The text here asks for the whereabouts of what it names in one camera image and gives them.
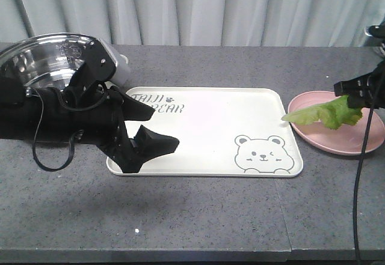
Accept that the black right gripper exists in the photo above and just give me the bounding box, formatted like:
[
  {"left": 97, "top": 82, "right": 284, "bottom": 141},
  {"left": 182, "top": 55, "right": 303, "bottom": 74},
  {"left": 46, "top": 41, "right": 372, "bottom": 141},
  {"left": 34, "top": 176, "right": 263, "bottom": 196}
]
[{"left": 333, "top": 63, "right": 384, "bottom": 109}]

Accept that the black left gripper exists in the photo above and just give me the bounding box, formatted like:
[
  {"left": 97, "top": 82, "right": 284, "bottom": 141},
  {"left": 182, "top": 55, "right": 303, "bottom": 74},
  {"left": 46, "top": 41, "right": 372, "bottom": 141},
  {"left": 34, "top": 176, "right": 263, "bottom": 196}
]
[{"left": 58, "top": 65, "right": 179, "bottom": 173}]

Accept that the green lettuce leaf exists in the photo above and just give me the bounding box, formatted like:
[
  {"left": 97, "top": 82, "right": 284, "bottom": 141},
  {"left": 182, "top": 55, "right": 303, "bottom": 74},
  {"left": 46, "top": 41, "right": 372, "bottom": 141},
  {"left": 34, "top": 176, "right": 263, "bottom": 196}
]
[{"left": 282, "top": 96, "right": 363, "bottom": 130}]

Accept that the pink round plate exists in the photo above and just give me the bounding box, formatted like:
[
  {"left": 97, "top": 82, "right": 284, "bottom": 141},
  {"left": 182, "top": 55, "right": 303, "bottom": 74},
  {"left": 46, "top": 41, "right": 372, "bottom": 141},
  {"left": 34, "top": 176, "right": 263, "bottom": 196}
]
[{"left": 288, "top": 91, "right": 384, "bottom": 156}]

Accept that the cream bear serving tray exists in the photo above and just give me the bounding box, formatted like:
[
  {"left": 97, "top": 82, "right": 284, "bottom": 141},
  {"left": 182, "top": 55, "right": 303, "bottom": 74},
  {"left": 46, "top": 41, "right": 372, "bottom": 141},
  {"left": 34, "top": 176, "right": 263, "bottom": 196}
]
[{"left": 106, "top": 87, "right": 304, "bottom": 178}]

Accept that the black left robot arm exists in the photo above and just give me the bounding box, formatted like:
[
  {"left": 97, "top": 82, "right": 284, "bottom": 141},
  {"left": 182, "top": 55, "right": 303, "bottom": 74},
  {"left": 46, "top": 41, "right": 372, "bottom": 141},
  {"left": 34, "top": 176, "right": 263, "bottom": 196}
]
[{"left": 1, "top": 64, "right": 179, "bottom": 173}]

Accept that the light green electric cooking pot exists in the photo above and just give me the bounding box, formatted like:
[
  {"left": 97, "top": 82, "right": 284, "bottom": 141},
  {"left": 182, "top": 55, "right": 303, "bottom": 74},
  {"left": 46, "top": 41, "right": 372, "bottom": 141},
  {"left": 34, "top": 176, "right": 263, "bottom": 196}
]
[{"left": 0, "top": 32, "right": 130, "bottom": 97}]

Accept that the white pleated curtain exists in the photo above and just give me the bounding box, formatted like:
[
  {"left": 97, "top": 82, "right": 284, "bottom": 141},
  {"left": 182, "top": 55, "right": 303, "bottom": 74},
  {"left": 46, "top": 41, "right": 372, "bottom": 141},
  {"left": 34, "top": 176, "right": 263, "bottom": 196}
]
[{"left": 1, "top": 0, "right": 384, "bottom": 47}]

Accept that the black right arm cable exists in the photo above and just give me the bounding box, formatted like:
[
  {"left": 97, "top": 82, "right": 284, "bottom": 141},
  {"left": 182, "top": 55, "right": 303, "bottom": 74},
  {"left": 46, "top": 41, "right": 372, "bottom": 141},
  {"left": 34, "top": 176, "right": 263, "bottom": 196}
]
[{"left": 353, "top": 66, "right": 385, "bottom": 265}]

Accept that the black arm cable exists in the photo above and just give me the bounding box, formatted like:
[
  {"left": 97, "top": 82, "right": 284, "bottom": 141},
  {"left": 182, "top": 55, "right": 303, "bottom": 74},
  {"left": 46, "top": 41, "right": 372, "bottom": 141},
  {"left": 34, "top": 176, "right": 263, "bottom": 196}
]
[
  {"left": 31, "top": 80, "right": 121, "bottom": 172},
  {"left": 353, "top": 66, "right": 385, "bottom": 265}
]

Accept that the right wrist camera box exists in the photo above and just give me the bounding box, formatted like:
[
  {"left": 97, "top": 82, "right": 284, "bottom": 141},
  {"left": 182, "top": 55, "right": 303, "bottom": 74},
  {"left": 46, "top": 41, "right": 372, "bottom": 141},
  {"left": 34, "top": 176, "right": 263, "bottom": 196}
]
[{"left": 365, "top": 25, "right": 385, "bottom": 39}]

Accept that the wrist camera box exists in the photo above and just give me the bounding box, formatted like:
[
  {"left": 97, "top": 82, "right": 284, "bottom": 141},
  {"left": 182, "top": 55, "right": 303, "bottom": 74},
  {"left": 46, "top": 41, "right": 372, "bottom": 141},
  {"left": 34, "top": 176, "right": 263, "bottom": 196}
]
[
  {"left": 365, "top": 25, "right": 385, "bottom": 39},
  {"left": 82, "top": 38, "right": 132, "bottom": 87}
]

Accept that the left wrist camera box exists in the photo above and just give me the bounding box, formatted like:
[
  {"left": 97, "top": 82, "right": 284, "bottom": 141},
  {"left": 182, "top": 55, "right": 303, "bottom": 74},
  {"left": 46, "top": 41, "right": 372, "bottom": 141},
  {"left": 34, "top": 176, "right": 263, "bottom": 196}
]
[{"left": 82, "top": 38, "right": 132, "bottom": 87}]

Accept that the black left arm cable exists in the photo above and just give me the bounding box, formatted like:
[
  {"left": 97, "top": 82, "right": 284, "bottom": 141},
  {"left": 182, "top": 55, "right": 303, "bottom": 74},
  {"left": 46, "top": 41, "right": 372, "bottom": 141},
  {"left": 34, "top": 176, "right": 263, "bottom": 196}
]
[{"left": 31, "top": 80, "right": 121, "bottom": 172}]

